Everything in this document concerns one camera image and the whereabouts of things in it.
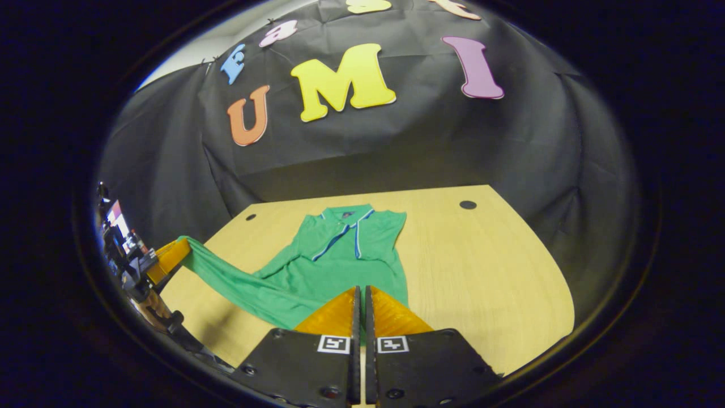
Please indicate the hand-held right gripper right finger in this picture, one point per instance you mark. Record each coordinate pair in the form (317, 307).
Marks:
(419, 368)

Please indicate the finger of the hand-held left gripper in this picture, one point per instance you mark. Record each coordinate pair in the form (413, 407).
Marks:
(169, 258)

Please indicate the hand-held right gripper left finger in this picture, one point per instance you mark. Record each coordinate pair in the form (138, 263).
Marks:
(306, 368)

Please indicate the green T-shirt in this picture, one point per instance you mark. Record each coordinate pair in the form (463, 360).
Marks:
(317, 272)

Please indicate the computer monitor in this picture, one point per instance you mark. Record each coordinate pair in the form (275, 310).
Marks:
(126, 226)

